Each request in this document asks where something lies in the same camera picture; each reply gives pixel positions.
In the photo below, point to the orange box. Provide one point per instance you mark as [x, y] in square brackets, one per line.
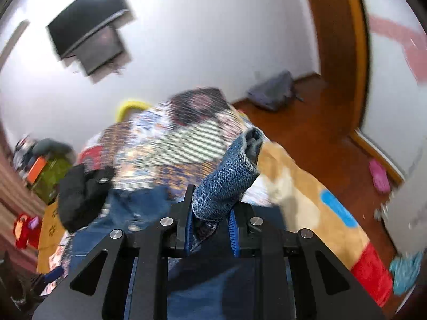
[36, 169]

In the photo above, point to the tan cartoon blanket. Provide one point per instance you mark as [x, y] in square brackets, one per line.
[317, 213]

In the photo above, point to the grey backpack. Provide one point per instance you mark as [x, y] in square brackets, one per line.
[273, 90]

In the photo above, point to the black garment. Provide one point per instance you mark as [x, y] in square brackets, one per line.
[83, 196]

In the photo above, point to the black wall television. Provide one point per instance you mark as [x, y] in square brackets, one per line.
[86, 23]

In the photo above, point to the teal cloth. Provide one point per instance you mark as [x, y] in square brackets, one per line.
[405, 271]

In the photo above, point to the pink slipper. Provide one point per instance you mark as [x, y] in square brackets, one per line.
[378, 175]

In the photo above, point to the wooden door frame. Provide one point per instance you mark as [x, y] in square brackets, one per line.
[333, 40]

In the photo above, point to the white door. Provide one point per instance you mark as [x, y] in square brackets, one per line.
[390, 106]

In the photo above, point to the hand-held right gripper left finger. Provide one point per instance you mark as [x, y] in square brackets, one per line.
[187, 233]

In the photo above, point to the red toy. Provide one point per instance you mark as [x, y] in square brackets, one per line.
[24, 231]

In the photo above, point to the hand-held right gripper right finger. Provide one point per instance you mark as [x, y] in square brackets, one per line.
[233, 233]

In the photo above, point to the grey cloth pile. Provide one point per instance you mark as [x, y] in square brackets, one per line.
[50, 145]

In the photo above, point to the blue denim jeans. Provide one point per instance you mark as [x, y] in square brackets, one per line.
[227, 183]

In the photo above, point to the patterned printed blanket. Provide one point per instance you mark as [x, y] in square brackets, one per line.
[173, 140]

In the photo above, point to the green box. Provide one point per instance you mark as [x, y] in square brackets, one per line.
[53, 176]

